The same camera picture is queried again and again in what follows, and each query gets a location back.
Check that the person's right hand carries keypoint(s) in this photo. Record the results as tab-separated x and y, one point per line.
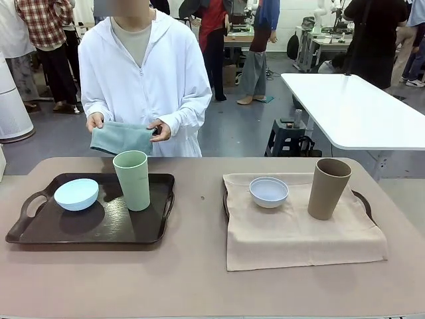
94	121

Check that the person's left hand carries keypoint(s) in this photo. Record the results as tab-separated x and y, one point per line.
165	131

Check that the teal cloth mat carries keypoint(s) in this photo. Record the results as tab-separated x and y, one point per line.
123	138

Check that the tall pale green cup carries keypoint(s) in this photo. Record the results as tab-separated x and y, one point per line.
133	186

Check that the light blue bowl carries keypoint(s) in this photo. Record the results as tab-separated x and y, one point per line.
76	197

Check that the pale white-blue bowl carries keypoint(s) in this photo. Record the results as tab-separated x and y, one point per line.
269	196

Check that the beige cloth mat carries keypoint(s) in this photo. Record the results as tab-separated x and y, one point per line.
299	239

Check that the tall tan cup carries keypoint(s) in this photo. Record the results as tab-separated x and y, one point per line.
327	192

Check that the person's left forearm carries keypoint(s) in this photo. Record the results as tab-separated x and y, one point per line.
187	113

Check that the person's right forearm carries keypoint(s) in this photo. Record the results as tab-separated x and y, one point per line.
94	103

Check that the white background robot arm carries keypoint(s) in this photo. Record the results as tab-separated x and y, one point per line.
319	16

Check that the person's white jacket torso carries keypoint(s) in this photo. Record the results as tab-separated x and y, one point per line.
142	83

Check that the white air purifier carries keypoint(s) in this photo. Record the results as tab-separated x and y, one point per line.
11	109

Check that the cardboard box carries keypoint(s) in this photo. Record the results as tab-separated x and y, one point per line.
229	75

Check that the bystander in plaid shirt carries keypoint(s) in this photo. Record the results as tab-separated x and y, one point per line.
50	33

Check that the bystander in red top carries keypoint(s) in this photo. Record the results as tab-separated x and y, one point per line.
212	40

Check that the bystander in grey trousers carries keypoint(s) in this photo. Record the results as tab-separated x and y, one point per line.
255	73

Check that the bystander in white coat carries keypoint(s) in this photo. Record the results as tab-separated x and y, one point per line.
13	40

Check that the dark grey plastic stool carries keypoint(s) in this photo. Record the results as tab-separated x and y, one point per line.
284	139

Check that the metal can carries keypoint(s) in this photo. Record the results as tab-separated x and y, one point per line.
298	118

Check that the black backpack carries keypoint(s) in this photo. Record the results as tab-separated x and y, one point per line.
293	46

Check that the seated person with black hair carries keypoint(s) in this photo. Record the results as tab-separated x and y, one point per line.
335	63

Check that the white table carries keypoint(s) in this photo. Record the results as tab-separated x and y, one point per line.
352	109

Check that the bystander in black clothes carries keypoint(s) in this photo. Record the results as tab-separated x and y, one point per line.
375	43

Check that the bystander in light blue shirt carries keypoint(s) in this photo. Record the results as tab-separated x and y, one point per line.
415	50

